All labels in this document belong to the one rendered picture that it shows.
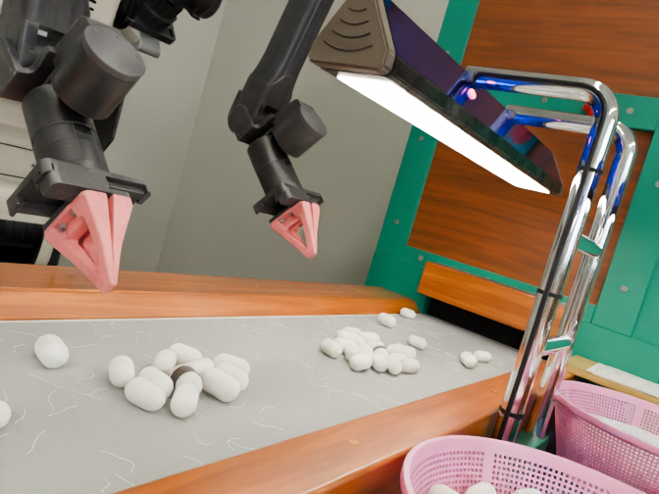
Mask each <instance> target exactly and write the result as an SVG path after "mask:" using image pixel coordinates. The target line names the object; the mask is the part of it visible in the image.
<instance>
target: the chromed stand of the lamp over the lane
mask: <svg viewBox="0 0 659 494"><path fill-rule="evenodd" d="M465 71H466V72H467V73H468V74H469V78H470V81H471V83H472V84H473V85H474V86H475V87H476V88H478V89H479V90H482V89H488V90H496V91H504V92H512V93H520V94H528V95H535V96H543V97H551V98H559V99H567V100H575V101H582V102H585V103H587V104H588V105H589V106H590V107H591V109H592V111H593V116H588V115H581V114H574V113H567V112H559V111H552V110H545V109H539V108H531V107H524V106H517V105H510V104H508V105H507V107H506V109H507V110H508V111H509V114H510V118H511V119H512V120H513V122H514V123H515V124H525V125H532V126H538V127H545V128H551V129H557V130H564V131H570V132H575V133H582V134H588V137H587V140H586V143H585V146H584V148H583V153H582V156H581V159H580V163H579V165H578V166H577V167H576V171H577V172H576V175H575V178H574V181H573V184H572V187H571V190H570V194H569V197H568V200H567V203H566V206H565V209H564V212H563V215H562V218H561V221H560V224H559V227H558V230H557V233H556V236H555V239H554V242H553V245H552V248H551V251H550V255H549V258H548V261H547V264H546V267H545V270H544V273H543V276H542V279H541V282H540V286H539V288H537V290H536V292H537V294H536V297H535V300H534V303H533V306H532V311H531V315H530V318H529V321H528V324H527V327H526V330H525V333H524V336H523V339H522V342H521V346H520V349H519V352H518V355H517V358H516V361H515V364H514V367H513V369H512V372H511V376H510V379H509V382H508V385H507V388H506V391H505V394H504V397H503V400H502V403H501V405H499V408H498V410H499V413H498V416H497V419H496V422H495V425H494V428H493V430H492V433H491V437H490V438H492V439H498V440H503V441H507V442H512V443H516V444H520V445H524V446H528V447H531V448H535V449H537V450H540V451H544V452H545V449H546V446H547V443H548V440H549V436H547V435H546V433H545V431H546V428H547V426H548V423H549V420H550V417H551V414H552V411H553V408H554V405H555V402H556V399H557V395H558V392H559V389H560V386H561V383H562V380H563V377H564V374H565V371H566V368H567V365H568V363H569V360H570V357H571V354H572V351H573V348H574V345H575V342H576V339H577V336H578V333H579V330H580V327H581V324H582V321H583V316H584V313H585V310H586V307H587V304H588V301H589V298H590V295H591V292H592V289H593V286H594V283H595V280H596V278H597V275H598V272H599V269H600V266H601V263H602V260H603V257H604V254H605V251H606V247H607V244H608V241H609V238H610V235H611V232H612V229H613V226H614V223H615V220H616V217H617V215H618V212H619V209H620V206H621V203H622V200H623V197H624V194H625V191H626V188H627V185H628V182H629V179H630V176H631V173H632V170H633V167H634V162H635V159H636V155H637V141H636V137H635V135H634V132H633V131H632V130H631V129H630V128H629V127H628V126H627V125H626V124H624V123H622V122H620V121H619V119H620V105H619V101H618V99H617V97H616V95H615V93H614V92H613V91H612V89H611V88H610V87H609V86H607V85H606V84H604V83H603V82H601V81H598V80H596V79H594V78H589V77H581V76H571V75H562V74H544V73H534V72H524V71H514V70H505V69H496V68H486V67H476V66H468V67H466V68H465ZM612 142H614V144H615V147H616V153H615V156H614V160H613V163H612V166H611V169H610V172H609V174H608V177H607V180H606V183H605V186H604V189H603V192H602V195H601V198H600V201H599V204H598V207H597V210H596V213H595V217H594V220H593V223H592V226H591V229H590V232H589V235H588V237H587V236H585V235H583V230H584V227H585V224H586V221H587V218H588V214H589V211H590V208H591V205H592V202H593V199H594V196H595V193H596V190H597V187H598V184H599V181H600V178H601V177H602V176H603V174H604V171H603V170H604V166H605V163H606V160H607V157H608V154H609V151H610V148H611V145H612ZM577 252H578V253H581V254H582V257H581V260H580V263H579V266H578V269H577V272H576V276H575V279H574V282H573V285H572V288H571V291H570V294H569V297H568V300H567V303H566V306H565V309H564V312H563V315H562V318H561V320H560V323H559V326H558V329H557V332H556V335H550V336H549V334H550V331H551V328H552V325H553V323H554V320H555V317H556V313H557V310H558V307H559V304H560V301H561V300H563V297H564V296H563V292H564V289H565V286H566V283H567V280H568V277H569V274H570V271H571V268H572V264H573V261H574V259H575V256H576V253H577ZM547 355H549V357H548V360H547V363H546V366H545V369H544V372H543V375H542V378H541V381H540V384H539V386H538V389H537V392H536V396H535V399H534V402H533V405H532V410H531V413H530V416H529V419H528V422H527V425H526V428H525V429H523V430H522V431H520V432H518V430H519V427H520V424H521V421H522V420H523V419H524V416H525V414H524V411H525V408H526V405H527V403H528V400H529V397H530V394H531V391H532V386H533V383H534V380H535V377H536V374H537V371H538V368H539V365H540V361H541V358H542V357H543V356H547Z"/></svg>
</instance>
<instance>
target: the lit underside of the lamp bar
mask: <svg viewBox="0 0 659 494"><path fill-rule="evenodd" d="M337 78H338V79H340V80H342V81H343V82H345V83H347V84H348V85H350V86H352V87H353V88H355V89H357V90H358V91H360V92H362V93H363V94H365V95H366V96H368V97H370V98H371V99H373V100H375V101H376V102H378V103H380V104H381V105H383V106H385V107H386V108H387V109H389V110H390V111H392V112H394V113H395V114H397V115H399V116H400V117H402V118H404V119H405V120H407V121H408V122H410V123H412V124H414V125H416V126H417V127H419V128H421V129H422V130H424V131H426V132H427V133H429V134H431V135H432V136H434V137H436V138H437V139H439V140H441V141H442V142H444V143H445V144H447V145H449V146H450V147H452V148H454V149H455V150H457V151H459V152H460V153H462V154H464V155H465V156H467V157H469V158H470V159H472V160H474V161H475V162H477V163H479V164H480V165H482V166H484V167H485V168H487V169H488V170H490V171H492V172H493V173H496V174H497V175H499V176H501V177H502V178H504V179H506V180H507V181H509V182H511V183H512V184H514V185H516V186H520V187H525V188H528V189H533V190H537V191H542V192H546V193H549V192H548V191H547V190H545V189H544V188H542V187H541V186H540V185H538V184H537V183H535V182H534V181H532V180H531V179H529V178H528V177H526V176H525V175H524V174H522V173H520V172H519V171H517V170H516V169H514V168H513V167H511V166H510V165H509V164H507V163H506V162H504V161H503V160H501V159H500V158H498V157H497V156H495V155H494V154H493V153H491V152H490V151H488V150H487V149H485V148H484V147H482V146H481V145H479V143H478V142H476V141H475V140H473V139H472V138H470V137H469V136H467V135H466V134H464V133H463V132H462V131H460V130H459V129H457V128H456V127H454V126H453V125H451V124H450V123H448V122H447V121H445V120H444V119H442V118H441V117H439V116H438V115H436V114H435V113H433V112H432V111H431V110H429V109H428V108H426V107H425V106H423V105H422V104H420V103H419V102H417V101H416V100H415V99H413V98H412V97H410V96H409V95H407V94H406V93H404V92H403V91H401V90H400V89H399V88H397V87H396V86H394V85H393V84H391V83H386V82H378V81H371V80H363V79H356V78H349V77H341V76H338V77H337Z"/></svg>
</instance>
